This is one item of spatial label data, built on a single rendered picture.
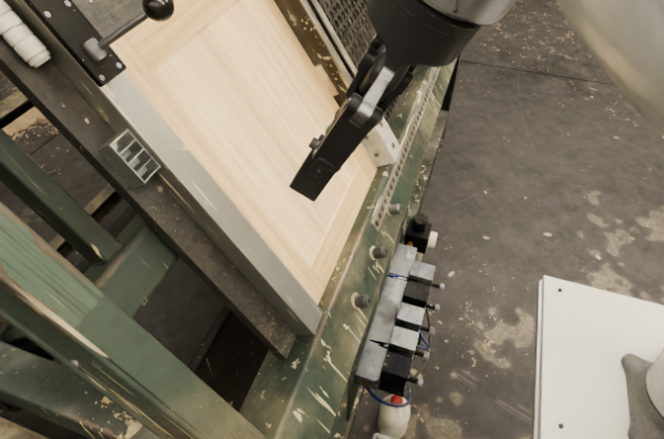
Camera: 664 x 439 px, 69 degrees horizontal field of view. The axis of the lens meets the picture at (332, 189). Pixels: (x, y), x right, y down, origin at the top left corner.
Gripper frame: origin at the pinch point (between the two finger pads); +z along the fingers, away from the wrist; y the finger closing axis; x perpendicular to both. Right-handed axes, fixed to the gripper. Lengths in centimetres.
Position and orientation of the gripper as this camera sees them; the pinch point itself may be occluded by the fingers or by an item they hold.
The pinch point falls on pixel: (317, 169)
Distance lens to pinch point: 46.4
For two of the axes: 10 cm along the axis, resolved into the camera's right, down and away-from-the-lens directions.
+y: -3.1, 6.5, -7.0
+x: 8.5, 5.1, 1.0
